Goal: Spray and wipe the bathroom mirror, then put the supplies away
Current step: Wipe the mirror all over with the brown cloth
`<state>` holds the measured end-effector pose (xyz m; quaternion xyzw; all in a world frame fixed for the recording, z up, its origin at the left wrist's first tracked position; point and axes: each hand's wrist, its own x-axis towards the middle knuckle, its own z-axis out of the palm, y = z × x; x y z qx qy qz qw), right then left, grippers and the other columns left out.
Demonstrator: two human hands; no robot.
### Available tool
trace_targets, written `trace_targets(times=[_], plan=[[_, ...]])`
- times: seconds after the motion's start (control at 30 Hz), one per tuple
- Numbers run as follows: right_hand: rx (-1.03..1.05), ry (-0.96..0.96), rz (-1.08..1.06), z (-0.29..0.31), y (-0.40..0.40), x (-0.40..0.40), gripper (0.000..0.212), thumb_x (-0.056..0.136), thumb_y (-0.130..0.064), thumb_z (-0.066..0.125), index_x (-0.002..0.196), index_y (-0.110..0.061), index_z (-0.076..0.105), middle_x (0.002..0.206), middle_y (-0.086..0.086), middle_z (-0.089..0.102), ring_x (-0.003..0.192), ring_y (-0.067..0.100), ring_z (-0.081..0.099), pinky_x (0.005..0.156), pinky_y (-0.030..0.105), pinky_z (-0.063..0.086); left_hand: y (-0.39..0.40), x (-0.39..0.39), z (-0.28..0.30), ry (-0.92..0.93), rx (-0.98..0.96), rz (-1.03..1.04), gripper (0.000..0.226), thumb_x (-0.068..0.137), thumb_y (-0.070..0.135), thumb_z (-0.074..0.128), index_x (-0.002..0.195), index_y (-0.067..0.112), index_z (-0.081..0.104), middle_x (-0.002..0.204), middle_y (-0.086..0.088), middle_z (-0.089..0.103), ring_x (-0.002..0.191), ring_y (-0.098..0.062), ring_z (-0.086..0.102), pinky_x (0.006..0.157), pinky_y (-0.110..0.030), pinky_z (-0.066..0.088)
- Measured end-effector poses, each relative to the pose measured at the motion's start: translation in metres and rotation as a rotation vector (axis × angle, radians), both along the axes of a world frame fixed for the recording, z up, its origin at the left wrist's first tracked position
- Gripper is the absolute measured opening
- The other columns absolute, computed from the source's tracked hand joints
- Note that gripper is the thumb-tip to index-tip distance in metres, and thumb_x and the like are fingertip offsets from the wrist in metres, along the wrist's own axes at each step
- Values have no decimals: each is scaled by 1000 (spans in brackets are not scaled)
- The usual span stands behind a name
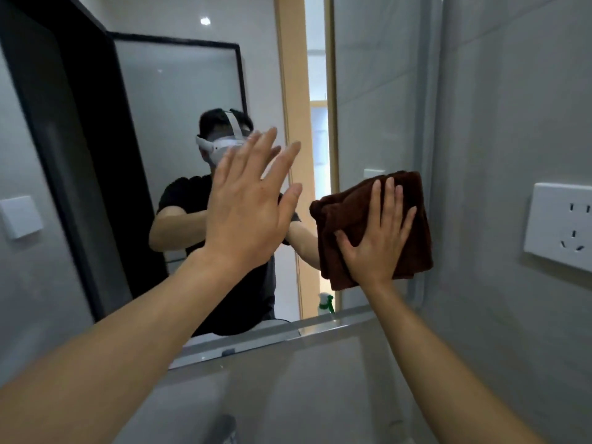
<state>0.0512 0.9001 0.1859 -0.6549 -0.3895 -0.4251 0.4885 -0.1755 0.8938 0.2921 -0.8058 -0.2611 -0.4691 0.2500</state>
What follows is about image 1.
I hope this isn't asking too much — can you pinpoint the white wall socket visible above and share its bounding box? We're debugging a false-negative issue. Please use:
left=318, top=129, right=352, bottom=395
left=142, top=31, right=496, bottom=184
left=523, top=181, right=592, bottom=274

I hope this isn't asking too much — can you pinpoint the chrome faucet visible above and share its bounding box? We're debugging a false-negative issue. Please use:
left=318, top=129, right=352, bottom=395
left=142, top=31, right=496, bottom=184
left=213, top=413, right=239, bottom=444

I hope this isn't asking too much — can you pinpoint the person's left forearm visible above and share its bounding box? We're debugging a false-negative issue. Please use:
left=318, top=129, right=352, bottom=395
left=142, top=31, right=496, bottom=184
left=0, top=249, right=242, bottom=444

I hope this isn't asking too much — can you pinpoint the brown microfibre cloth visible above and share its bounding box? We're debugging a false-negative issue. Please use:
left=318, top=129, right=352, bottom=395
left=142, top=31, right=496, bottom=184
left=308, top=170, right=435, bottom=292

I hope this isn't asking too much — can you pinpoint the person's right forearm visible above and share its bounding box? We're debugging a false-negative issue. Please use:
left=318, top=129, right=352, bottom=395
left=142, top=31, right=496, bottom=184
left=360, top=279, right=548, bottom=444

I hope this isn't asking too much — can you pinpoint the person's left hand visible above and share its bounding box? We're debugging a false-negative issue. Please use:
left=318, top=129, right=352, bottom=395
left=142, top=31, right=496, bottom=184
left=199, top=126, right=304, bottom=281

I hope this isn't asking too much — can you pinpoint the wall mirror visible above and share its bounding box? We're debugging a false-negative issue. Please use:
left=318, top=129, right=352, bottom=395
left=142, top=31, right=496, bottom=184
left=0, top=0, right=446, bottom=390

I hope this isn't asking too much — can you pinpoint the person's right hand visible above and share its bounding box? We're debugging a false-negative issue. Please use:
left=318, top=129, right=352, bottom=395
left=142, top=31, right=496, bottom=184
left=334, top=176, right=418, bottom=290

